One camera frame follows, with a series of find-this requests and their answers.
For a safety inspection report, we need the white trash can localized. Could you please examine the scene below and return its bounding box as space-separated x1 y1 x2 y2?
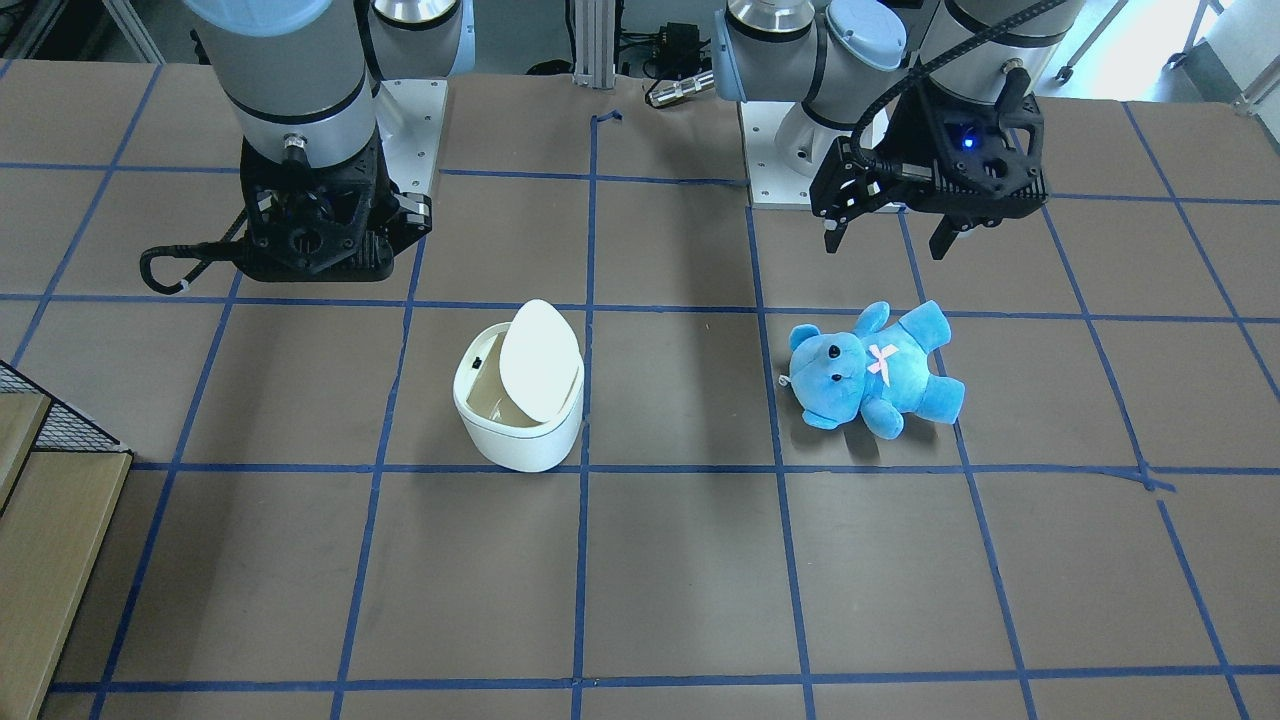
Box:
452 299 585 473

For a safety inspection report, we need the silver cylindrical connector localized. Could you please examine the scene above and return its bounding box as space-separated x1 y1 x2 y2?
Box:
644 70 716 110

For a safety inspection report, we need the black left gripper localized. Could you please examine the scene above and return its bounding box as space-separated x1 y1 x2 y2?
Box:
810 72 1050 261

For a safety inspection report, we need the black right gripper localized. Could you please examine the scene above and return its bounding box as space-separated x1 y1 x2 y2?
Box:
236 137 433 283

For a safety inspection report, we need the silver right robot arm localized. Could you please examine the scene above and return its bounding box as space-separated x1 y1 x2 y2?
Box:
140 1 476 293

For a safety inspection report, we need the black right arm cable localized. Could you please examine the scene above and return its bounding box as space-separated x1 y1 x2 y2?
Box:
140 205 251 297

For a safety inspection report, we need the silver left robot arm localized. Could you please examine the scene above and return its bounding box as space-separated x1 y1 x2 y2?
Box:
712 1 1082 260

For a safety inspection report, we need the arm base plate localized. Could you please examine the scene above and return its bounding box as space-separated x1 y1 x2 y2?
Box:
375 79 449 197
739 101 844 211

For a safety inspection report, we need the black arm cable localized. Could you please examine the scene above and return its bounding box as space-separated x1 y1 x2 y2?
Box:
850 0 1071 181
140 205 251 297

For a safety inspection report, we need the aluminium frame post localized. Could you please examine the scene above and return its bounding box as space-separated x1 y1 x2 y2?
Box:
570 1 618 92

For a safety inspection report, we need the wooden shelf with mesh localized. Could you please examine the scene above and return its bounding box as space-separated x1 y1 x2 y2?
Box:
1 363 133 719

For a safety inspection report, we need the blue teddy bear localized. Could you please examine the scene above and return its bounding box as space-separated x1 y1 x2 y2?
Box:
778 300 966 439

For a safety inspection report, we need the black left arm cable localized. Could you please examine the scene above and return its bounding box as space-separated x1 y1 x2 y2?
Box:
850 0 1071 181

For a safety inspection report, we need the black power adapter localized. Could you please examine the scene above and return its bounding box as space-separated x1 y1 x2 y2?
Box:
654 22 701 65

